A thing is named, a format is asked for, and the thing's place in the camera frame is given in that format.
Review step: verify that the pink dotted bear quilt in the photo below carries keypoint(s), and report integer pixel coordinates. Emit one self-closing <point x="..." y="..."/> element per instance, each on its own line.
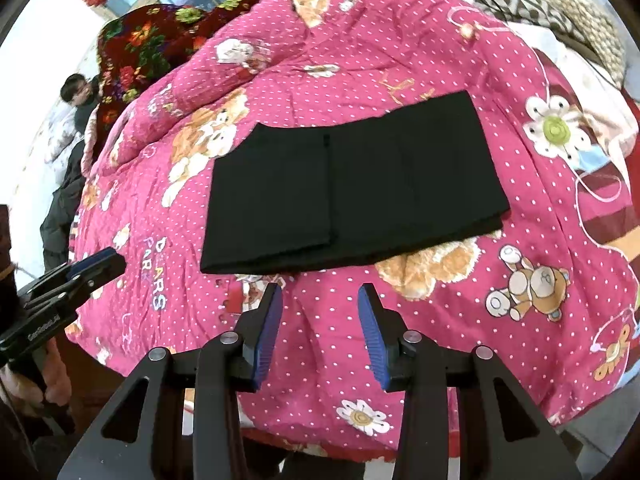
<point x="400" y="50"/>

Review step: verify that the black pants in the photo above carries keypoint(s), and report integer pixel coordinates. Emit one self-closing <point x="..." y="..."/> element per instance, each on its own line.
<point x="360" y="190"/>

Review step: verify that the white pillow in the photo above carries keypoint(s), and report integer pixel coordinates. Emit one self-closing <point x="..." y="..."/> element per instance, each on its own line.
<point x="60" y="135"/>

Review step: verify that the dark jacket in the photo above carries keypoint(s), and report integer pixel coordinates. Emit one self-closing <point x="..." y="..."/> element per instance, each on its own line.
<point x="62" y="210"/>

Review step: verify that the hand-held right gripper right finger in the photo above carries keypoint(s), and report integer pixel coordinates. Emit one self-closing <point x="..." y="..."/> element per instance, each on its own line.
<point x="375" y="340"/>

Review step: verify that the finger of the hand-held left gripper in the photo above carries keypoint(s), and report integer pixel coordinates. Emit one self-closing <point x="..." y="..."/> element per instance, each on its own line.
<point x="87" y="287"/>
<point x="92" y="262"/>

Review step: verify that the person's left hand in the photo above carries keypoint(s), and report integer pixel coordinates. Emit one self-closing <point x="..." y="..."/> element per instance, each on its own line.
<point x="52" y="377"/>

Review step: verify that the grey white patterned cloth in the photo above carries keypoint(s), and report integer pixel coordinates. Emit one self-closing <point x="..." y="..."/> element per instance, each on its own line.
<point x="520" y="7"/>

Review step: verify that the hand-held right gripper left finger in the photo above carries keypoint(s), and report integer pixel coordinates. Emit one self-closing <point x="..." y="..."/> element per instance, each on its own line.
<point x="265" y="340"/>

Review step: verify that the cream knitted cushion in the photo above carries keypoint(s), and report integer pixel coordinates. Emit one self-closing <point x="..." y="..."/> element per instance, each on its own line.
<point x="592" y="25"/>

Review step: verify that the red floral blanket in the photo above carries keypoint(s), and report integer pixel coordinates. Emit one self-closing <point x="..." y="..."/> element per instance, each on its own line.
<point x="145" y="45"/>

